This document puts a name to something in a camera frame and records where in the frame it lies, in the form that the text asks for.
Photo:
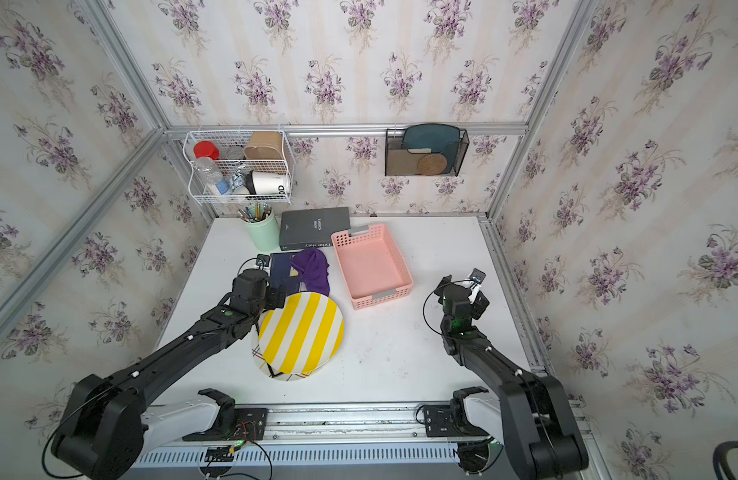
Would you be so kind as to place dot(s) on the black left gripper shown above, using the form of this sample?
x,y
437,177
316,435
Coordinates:
x,y
278,298

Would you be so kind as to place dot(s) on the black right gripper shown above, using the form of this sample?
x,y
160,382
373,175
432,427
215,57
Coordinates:
x,y
479,304

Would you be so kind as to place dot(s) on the yellow striped round plate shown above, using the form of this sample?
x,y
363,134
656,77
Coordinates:
x,y
304,335

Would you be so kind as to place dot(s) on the purple cloth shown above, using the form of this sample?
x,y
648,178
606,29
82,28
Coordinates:
x,y
312,266

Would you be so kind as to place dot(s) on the square floral plate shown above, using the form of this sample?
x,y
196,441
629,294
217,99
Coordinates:
x,y
274,374

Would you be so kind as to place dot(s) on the round plaid plate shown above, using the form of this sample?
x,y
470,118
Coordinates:
x,y
259,360

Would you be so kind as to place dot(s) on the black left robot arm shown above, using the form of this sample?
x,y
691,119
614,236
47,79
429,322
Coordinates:
x,y
101,432

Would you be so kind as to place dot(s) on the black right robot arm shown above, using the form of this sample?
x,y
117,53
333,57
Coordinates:
x,y
540,435

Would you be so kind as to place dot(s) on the teal plate in holder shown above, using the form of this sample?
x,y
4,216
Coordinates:
x,y
438,138

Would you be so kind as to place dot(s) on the small navy notebook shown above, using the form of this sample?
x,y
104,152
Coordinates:
x,y
282,274

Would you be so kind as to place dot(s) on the green pen cup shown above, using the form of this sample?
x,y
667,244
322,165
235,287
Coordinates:
x,y
262,226

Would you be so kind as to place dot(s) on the dark grey book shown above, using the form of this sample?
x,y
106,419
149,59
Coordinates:
x,y
312,228

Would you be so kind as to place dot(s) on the pink plastic basket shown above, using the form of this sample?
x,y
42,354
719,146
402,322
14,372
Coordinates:
x,y
373,268

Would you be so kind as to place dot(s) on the white cylindrical can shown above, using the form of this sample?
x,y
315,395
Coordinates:
x,y
267,184

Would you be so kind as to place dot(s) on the clear plastic bottle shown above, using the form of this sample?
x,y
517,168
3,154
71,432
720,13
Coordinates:
x,y
212,176

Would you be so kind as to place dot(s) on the round cork coaster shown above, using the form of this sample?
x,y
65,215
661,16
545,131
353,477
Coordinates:
x,y
432,164

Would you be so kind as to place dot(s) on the brown paper box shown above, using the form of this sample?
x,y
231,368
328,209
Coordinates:
x,y
264,145

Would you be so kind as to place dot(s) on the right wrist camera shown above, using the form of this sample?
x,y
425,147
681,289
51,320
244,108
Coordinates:
x,y
476,278

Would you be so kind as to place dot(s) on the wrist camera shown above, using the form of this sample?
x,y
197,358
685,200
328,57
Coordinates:
x,y
263,261
476,278

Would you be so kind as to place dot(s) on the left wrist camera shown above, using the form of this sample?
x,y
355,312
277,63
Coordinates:
x,y
263,261

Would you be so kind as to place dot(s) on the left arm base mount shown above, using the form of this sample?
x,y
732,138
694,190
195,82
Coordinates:
x,y
233,423

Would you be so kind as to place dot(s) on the white wire basket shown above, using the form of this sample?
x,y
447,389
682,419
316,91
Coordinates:
x,y
235,166

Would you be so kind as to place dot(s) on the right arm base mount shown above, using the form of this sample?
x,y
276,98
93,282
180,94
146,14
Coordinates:
x,y
474,415

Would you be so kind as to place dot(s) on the black mesh wall holder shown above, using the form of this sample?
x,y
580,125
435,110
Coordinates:
x,y
400,162

